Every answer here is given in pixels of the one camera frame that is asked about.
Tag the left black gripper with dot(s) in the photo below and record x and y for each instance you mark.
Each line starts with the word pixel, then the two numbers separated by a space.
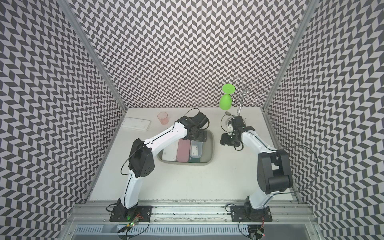
pixel 202 137

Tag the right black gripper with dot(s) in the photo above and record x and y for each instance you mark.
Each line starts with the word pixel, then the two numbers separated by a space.
pixel 225 140

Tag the translucent white pencil case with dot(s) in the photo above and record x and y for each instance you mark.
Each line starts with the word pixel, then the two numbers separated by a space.
pixel 196 149

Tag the grey plastic storage box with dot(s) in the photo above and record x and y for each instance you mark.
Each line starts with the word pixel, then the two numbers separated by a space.
pixel 207 154

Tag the pink pencil case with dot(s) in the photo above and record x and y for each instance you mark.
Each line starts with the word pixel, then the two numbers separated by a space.
pixel 183 152

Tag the dark green pencil case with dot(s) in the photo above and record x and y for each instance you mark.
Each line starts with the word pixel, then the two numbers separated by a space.
pixel 194 160

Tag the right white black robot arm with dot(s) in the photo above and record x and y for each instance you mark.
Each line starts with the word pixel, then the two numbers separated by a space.
pixel 274 175

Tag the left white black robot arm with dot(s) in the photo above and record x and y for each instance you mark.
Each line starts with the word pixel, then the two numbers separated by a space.
pixel 141 159

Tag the metal spoon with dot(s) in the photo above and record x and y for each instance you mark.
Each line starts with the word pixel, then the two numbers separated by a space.
pixel 229 114

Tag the pink transparent cup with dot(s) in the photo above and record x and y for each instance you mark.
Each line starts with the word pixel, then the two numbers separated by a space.
pixel 163 118

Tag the green plastic wine glass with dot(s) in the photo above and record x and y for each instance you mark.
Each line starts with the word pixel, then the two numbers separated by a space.
pixel 226 100

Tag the chrome wire cup rack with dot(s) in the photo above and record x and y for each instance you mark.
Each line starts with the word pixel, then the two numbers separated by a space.
pixel 248 94

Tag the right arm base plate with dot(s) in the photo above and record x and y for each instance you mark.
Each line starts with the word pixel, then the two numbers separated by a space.
pixel 240 214

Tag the aluminium front rail frame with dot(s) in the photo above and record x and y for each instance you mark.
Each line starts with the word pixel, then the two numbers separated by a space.
pixel 191 220

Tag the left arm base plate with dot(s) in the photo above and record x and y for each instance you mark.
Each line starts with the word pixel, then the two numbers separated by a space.
pixel 120 215

